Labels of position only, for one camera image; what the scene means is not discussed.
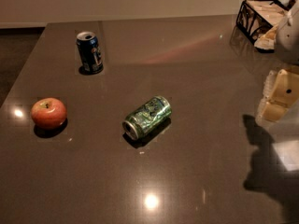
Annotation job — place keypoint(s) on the red apple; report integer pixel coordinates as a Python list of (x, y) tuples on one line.
[(49, 113)]

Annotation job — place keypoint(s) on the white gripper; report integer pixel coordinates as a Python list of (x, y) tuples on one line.
[(289, 40)]

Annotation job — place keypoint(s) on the blue pepsi can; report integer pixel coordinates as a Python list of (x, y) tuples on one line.
[(89, 52)]

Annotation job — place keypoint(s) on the snack packets in basket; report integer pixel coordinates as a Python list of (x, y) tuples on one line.
[(265, 15)]

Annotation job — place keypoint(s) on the black wire basket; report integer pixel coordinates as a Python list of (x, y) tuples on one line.
[(243, 22)]

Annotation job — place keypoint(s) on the green soda can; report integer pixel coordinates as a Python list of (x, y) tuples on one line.
[(147, 117)]

